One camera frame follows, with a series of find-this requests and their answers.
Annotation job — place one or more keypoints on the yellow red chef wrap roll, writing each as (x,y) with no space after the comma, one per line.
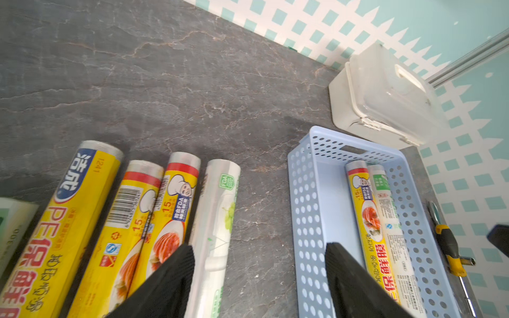
(166,230)

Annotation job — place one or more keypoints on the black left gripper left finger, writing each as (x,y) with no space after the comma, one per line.
(166,292)

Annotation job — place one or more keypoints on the light blue plastic basket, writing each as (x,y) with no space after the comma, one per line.
(323,212)

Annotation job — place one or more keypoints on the clear grape plastic wrap roll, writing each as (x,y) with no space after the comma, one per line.
(210,237)

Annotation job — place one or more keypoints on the white green 300 wrap roll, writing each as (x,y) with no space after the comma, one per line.
(16,216)

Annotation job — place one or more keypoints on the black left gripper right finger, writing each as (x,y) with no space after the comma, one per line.
(353,291)

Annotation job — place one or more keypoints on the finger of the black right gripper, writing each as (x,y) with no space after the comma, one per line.
(499,237)

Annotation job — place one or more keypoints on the yellow red plastic wrap roll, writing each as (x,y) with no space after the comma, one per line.
(374,246)

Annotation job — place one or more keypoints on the white lidded storage box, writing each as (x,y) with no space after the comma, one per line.
(380,99)

